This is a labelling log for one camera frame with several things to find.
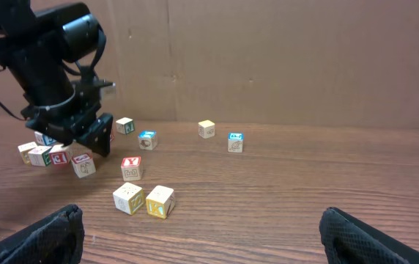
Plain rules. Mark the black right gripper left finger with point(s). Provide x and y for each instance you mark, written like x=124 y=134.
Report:
x=58 y=238

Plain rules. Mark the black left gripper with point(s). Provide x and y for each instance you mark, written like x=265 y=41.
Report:
x=75 y=119

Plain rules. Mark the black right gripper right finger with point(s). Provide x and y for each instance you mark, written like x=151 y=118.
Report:
x=348 y=240

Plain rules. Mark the red 3 wooden block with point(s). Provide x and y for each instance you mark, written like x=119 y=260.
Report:
x=83 y=165

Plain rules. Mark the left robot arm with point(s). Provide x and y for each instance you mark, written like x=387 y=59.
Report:
x=52 y=54

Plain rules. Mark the wooden block J side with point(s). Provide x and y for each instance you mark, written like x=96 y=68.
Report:
x=125 y=125

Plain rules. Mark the red Y wooden block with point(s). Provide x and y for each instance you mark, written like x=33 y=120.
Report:
x=132 y=169

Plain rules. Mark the wooden block red side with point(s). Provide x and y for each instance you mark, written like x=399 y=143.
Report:
x=60 y=154

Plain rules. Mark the blue top middle block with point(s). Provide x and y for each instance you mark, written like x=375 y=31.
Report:
x=147 y=140

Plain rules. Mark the wooden block blue side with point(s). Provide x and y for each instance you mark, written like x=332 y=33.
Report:
x=42 y=139

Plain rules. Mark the wooden block green edge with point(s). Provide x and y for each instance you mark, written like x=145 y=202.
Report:
x=39 y=156

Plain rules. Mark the plain wooden block yellow side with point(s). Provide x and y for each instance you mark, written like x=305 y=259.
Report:
x=129 y=198

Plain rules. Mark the wooden block far left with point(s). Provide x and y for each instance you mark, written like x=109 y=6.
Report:
x=24 y=151

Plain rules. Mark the wooden block yellow K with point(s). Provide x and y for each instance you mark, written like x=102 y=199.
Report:
x=160 y=202

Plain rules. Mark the yellow top wooden block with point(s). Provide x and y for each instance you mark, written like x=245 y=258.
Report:
x=206 y=129

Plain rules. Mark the blue top turtle block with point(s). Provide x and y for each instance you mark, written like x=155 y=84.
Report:
x=235 y=142

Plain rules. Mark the brown cardboard backdrop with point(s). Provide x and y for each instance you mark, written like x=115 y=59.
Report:
x=337 y=63

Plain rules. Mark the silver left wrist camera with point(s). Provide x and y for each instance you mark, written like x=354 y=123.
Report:
x=108 y=92

